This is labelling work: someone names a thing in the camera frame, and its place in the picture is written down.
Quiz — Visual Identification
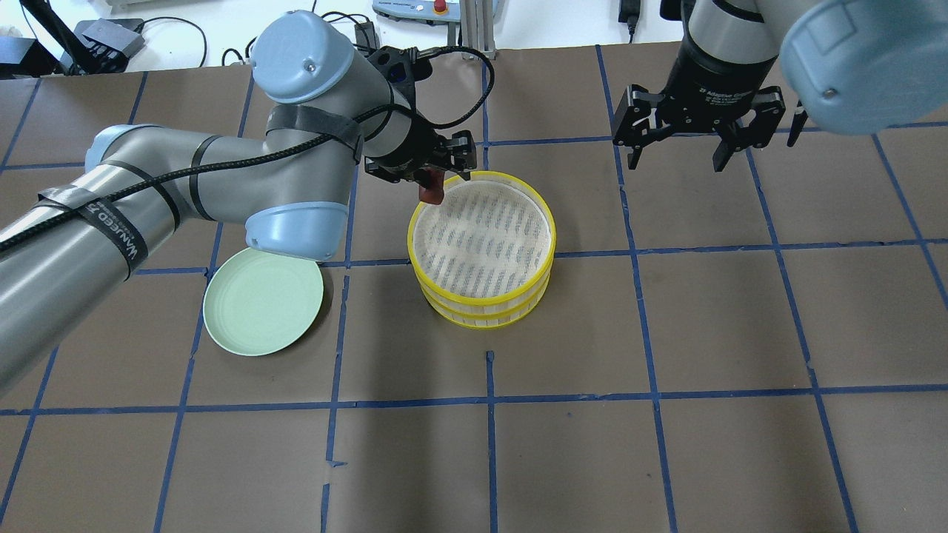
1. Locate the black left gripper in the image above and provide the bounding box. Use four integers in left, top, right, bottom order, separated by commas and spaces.
363, 115, 476, 184

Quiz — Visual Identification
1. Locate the yellow rimmed steamer basket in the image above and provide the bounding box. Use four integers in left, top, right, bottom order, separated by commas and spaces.
407, 171, 558, 330

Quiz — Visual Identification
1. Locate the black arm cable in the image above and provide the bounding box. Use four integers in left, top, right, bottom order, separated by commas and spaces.
0, 46, 495, 256

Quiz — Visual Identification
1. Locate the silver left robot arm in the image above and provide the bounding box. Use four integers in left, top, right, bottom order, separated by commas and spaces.
1, 10, 478, 392

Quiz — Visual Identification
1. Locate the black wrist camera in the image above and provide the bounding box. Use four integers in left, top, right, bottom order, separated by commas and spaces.
367, 45, 433, 85

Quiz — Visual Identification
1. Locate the blue teach pendant tablet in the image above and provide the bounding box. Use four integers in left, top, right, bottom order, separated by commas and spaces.
372, 1, 461, 24

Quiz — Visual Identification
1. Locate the light green round plate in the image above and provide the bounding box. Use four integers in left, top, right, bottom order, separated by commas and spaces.
202, 247, 324, 357

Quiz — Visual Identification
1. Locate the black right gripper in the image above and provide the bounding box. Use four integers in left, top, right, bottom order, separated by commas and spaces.
612, 84, 787, 172

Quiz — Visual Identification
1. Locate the aluminium frame post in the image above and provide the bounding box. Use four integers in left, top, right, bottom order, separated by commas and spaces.
442, 1, 501, 54

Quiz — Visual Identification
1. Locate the brown steamed bun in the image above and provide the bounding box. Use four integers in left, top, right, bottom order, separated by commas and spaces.
418, 172, 444, 205

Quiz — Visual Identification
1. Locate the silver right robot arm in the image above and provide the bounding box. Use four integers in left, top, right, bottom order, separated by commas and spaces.
612, 1, 947, 172

